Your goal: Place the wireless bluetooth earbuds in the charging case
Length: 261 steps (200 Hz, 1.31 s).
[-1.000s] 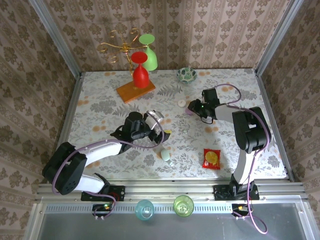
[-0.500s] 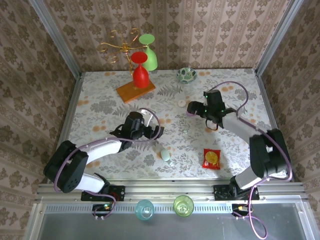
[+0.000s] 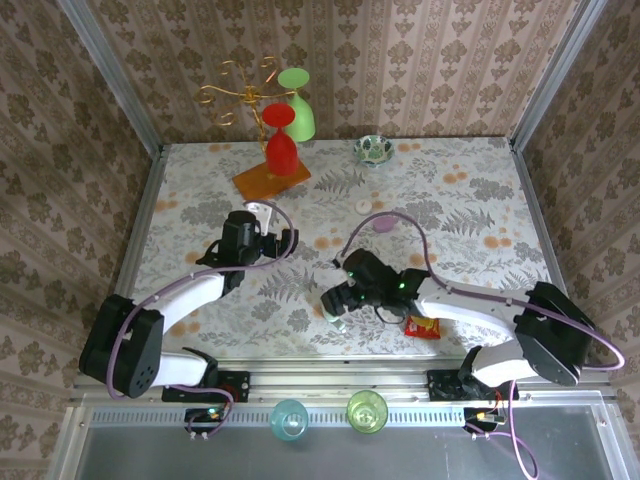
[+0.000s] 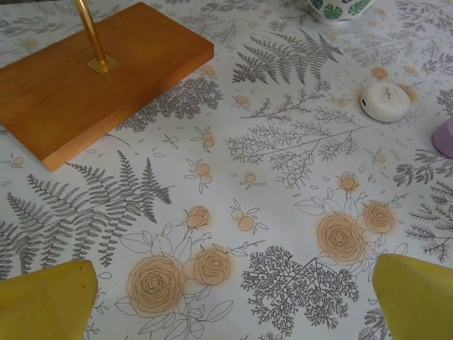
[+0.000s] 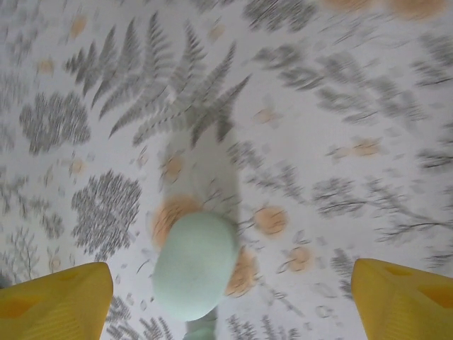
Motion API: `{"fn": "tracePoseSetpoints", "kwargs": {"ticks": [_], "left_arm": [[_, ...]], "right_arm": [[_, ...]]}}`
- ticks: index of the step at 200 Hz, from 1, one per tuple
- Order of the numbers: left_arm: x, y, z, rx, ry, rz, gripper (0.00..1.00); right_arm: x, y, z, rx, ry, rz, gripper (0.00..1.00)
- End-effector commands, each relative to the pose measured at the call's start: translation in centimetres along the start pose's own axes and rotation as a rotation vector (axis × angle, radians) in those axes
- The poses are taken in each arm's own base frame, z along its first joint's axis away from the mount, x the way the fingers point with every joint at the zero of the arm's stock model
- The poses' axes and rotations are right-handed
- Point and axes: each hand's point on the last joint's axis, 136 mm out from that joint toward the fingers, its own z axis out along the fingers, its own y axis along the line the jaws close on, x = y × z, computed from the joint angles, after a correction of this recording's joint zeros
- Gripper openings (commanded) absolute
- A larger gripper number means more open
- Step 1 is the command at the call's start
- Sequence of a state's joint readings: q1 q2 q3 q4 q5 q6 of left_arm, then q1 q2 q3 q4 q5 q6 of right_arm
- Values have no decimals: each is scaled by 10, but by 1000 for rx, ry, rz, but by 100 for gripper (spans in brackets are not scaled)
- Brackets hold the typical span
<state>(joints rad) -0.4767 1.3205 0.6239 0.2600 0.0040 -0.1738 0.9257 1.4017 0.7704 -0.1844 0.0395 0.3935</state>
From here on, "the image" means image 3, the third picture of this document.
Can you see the red snack packet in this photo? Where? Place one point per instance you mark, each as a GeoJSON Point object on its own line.
{"type": "Point", "coordinates": [422, 328]}

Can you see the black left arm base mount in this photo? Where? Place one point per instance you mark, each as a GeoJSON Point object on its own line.
{"type": "Point", "coordinates": [240, 385]}

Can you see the green glass cup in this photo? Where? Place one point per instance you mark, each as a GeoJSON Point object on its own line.
{"type": "Point", "coordinates": [367, 412]}

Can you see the purple earbud charging case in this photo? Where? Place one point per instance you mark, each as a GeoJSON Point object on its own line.
{"type": "Point", "coordinates": [384, 226]}

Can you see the teal glass cup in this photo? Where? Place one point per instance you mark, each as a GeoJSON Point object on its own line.
{"type": "Point", "coordinates": [289, 420]}

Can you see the red wine glass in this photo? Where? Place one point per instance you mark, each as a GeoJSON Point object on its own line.
{"type": "Point", "coordinates": [282, 150]}

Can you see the small black controller board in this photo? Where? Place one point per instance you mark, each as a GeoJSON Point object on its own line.
{"type": "Point", "coordinates": [205, 415]}
{"type": "Point", "coordinates": [480, 416]}

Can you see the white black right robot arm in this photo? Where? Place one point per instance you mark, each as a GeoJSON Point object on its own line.
{"type": "Point", "coordinates": [470, 310]}

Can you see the aluminium side rail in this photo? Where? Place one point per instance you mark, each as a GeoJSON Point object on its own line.
{"type": "Point", "coordinates": [141, 210]}
{"type": "Point", "coordinates": [537, 210]}

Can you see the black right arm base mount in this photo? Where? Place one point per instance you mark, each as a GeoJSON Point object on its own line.
{"type": "Point", "coordinates": [440, 387]}

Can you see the aluminium frame post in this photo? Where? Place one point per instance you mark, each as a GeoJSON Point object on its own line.
{"type": "Point", "coordinates": [114, 75]}
{"type": "Point", "coordinates": [554, 75]}

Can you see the floral patterned table mat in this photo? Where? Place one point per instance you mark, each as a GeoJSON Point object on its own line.
{"type": "Point", "coordinates": [200, 170]}

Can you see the green wine glass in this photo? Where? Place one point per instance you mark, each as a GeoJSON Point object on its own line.
{"type": "Point", "coordinates": [302, 122]}

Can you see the perforated metal strip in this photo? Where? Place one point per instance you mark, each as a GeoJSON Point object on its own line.
{"type": "Point", "coordinates": [327, 416]}

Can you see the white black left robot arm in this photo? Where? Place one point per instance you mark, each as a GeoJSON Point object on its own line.
{"type": "Point", "coordinates": [195, 295]}

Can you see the grey metal shelf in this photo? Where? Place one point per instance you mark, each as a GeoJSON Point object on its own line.
{"type": "Point", "coordinates": [400, 455]}

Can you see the patterned ceramic bowl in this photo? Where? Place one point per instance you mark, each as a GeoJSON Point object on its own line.
{"type": "Point", "coordinates": [374, 150]}

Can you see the long aluminium mounting rail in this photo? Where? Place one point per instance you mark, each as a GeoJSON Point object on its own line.
{"type": "Point", "coordinates": [340, 380]}

